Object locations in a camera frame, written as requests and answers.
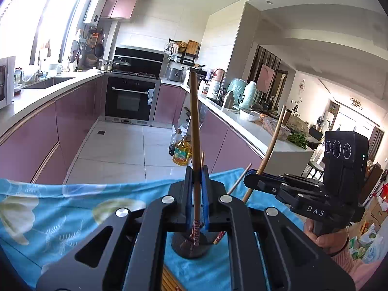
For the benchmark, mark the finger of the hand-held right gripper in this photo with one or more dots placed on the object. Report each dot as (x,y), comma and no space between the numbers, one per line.
(263,183)
(298,179)

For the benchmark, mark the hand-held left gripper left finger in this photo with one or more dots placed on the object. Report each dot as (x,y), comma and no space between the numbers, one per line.
(189,200)

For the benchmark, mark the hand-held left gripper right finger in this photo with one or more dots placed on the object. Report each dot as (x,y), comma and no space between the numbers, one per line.
(205,200)

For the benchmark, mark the black mesh holder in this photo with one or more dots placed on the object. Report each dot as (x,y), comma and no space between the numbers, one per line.
(182,247)

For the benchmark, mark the person's right forearm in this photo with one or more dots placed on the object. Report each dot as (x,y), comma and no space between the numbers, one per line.
(357,269)

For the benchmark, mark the person's right hand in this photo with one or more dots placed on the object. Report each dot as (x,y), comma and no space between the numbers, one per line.
(329,242)

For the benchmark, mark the green vegetables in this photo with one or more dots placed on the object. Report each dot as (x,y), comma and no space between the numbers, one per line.
(297,140)

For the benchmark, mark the yellow oil bottle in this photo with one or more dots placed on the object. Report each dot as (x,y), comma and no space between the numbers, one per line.
(181,154)

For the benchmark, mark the wrapped food plate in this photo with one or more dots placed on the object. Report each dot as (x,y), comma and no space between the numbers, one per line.
(277,128)

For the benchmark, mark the dark sauce bottle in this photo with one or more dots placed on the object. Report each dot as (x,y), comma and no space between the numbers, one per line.
(173,145)

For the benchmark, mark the cardboard box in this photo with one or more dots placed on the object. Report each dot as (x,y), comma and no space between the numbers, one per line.
(376,210)

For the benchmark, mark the brown slatted mat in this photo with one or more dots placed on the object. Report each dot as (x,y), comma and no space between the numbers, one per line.
(171,280)

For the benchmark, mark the mint green thermos jug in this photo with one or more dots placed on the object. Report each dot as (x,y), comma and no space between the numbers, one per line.
(250,97)

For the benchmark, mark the white plastic bag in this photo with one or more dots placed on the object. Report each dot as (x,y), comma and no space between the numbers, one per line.
(371,245)

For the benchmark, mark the mint green kettle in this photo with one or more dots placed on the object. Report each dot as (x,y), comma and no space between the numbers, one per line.
(235,89)

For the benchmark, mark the built-in black oven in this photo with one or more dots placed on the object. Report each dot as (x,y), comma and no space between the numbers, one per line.
(130,100)

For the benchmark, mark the pink kettle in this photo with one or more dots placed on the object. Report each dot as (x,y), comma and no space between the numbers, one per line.
(219,74)

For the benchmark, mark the silver rice cooker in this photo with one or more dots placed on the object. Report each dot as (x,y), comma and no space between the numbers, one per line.
(175,74)

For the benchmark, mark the blue floral tablecloth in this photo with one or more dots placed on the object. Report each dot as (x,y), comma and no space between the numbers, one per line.
(60,206)

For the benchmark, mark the pink base cabinets with sink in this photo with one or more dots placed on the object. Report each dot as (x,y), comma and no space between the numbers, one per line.
(69,118)

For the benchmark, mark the black wok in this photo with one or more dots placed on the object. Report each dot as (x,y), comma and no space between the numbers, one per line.
(121,64)

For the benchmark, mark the wooden cutting board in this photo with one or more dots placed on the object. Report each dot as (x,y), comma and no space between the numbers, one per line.
(192,48)

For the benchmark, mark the black range hood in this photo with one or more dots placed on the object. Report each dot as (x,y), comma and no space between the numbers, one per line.
(139,56)

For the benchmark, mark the hanging utensil rack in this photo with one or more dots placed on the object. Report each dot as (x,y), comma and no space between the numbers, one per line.
(91,48)

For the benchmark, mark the steel sink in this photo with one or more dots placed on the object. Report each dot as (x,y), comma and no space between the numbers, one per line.
(51,81)

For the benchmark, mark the white water heater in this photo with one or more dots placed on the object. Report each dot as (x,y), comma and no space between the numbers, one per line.
(95,9)

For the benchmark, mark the white microwave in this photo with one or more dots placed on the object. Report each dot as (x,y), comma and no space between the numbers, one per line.
(7,81)

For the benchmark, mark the kitchen window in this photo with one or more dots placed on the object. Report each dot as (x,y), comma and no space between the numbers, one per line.
(45,15)

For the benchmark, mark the black wall rack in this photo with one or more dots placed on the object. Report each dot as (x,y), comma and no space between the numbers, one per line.
(182,58)

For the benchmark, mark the pink wall cabinet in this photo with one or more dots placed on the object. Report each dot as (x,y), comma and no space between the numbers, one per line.
(121,4)

